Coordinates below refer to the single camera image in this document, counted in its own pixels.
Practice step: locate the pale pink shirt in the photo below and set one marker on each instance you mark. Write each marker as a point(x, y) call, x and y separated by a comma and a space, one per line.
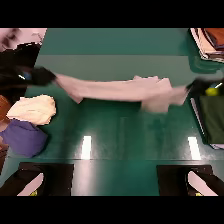
point(113, 90)

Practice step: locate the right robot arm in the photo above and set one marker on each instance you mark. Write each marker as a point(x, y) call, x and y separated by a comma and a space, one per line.
point(200, 86)

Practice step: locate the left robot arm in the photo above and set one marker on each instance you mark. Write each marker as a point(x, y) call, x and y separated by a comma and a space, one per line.
point(41, 76)

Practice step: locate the cream garment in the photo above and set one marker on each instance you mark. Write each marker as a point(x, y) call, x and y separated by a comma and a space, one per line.
point(33, 110)

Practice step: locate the purple garment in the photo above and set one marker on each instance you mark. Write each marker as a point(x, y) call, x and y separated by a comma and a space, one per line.
point(23, 138)

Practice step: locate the brown garment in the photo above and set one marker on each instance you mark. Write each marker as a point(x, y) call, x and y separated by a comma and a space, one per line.
point(3, 108)

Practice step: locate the orange garment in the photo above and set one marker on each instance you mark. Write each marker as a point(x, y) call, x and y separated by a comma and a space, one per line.
point(216, 35)

